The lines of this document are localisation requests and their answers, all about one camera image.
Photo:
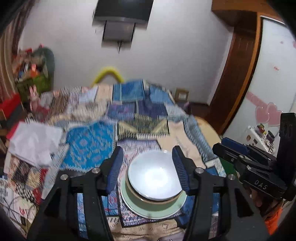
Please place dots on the person's right forearm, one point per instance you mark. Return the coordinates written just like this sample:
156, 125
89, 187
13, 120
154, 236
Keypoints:
274, 222

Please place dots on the yellow foam noodle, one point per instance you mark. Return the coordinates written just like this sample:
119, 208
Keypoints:
108, 69

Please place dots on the white sliding wardrobe door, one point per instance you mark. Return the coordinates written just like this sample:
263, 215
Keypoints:
272, 58

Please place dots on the small pink heart decal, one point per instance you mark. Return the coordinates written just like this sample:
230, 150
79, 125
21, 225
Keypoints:
261, 113

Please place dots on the pile of colourful packages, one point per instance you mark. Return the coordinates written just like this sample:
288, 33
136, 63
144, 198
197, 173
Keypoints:
27, 67

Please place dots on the red folder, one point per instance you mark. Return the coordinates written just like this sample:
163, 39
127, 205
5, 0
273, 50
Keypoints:
12, 132

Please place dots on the white bowl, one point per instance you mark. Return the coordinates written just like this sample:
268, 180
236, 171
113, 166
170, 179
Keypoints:
155, 176

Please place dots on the large pink heart decal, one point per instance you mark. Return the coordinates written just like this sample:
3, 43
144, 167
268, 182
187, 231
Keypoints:
275, 113

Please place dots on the striped brown curtain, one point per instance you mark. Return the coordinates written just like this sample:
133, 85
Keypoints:
9, 58

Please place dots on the brown wooden door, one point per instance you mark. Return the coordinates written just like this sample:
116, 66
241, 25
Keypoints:
231, 81

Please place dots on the wooden overhead cabinet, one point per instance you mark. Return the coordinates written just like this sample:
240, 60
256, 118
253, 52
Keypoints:
231, 9

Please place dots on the patchwork printed blanket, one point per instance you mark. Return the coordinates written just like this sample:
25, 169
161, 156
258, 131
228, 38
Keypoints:
92, 143

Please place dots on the small black wall monitor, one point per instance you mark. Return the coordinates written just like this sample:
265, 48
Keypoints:
118, 31

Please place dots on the grey green plush toy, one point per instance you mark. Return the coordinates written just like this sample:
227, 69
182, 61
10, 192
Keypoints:
49, 60

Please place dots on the light green plate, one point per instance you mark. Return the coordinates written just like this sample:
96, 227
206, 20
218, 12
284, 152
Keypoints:
150, 212

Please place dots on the black wall television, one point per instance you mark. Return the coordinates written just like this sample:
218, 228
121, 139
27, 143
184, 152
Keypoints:
122, 9

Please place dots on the green storage box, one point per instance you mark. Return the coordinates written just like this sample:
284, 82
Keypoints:
41, 81

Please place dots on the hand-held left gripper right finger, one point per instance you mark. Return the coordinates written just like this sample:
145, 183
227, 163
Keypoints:
180, 171

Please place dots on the cardboard box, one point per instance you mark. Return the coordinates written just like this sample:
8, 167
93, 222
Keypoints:
182, 95

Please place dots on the red box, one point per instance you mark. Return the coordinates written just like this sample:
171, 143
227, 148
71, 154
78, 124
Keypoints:
11, 106

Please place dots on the pink bowl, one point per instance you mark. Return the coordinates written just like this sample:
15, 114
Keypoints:
138, 198

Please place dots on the dark grey box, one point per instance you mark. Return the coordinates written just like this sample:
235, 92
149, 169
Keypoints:
13, 120

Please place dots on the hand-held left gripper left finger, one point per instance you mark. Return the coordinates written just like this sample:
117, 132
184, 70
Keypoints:
114, 169

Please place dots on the white cloth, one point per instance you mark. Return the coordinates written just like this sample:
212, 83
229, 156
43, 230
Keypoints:
34, 141

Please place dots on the pink bunny toy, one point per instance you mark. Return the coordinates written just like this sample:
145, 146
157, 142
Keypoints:
34, 97

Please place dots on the person's right hand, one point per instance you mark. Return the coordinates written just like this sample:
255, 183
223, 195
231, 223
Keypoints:
262, 201

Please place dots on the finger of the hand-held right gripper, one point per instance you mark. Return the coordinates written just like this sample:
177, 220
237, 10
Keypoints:
226, 154
235, 143

